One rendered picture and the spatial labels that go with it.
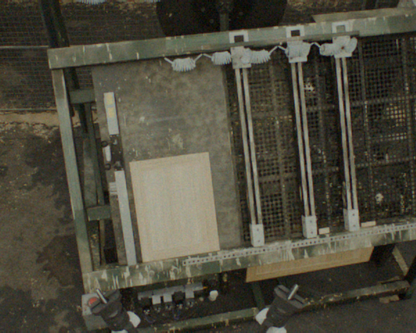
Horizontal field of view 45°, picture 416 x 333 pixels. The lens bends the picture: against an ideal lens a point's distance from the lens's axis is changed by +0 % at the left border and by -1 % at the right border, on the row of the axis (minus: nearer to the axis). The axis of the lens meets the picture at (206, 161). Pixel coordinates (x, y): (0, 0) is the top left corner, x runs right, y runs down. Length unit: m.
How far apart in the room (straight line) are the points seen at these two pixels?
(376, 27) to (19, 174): 3.29
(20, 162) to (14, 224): 0.74
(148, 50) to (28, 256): 2.14
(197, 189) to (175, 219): 0.21
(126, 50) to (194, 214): 0.97
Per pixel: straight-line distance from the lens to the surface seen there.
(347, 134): 2.98
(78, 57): 2.69
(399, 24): 3.09
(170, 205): 2.81
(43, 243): 4.24
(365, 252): 3.71
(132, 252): 2.84
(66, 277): 4.00
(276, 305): 1.99
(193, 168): 2.79
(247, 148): 2.81
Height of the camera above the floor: 3.26
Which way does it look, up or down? 44 degrees down
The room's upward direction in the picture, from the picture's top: straight up
